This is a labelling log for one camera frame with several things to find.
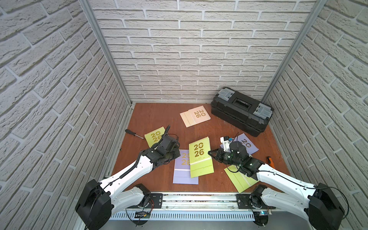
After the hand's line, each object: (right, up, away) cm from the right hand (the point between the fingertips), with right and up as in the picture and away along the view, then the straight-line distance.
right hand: (209, 153), depth 78 cm
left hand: (-16, +1, +3) cm, 16 cm away
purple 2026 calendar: (+30, 0, +15) cm, 34 cm away
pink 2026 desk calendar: (-7, +21, +32) cm, 39 cm away
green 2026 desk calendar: (-5, -5, +1) cm, 7 cm away
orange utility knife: (+39, -7, +7) cm, 40 cm away
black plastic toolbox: (+27, +22, +13) cm, 37 cm away
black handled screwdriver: (-51, +8, +22) cm, 56 cm away
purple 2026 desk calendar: (-16, -12, +4) cm, 20 cm away
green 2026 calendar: (+19, -17, +3) cm, 26 cm away
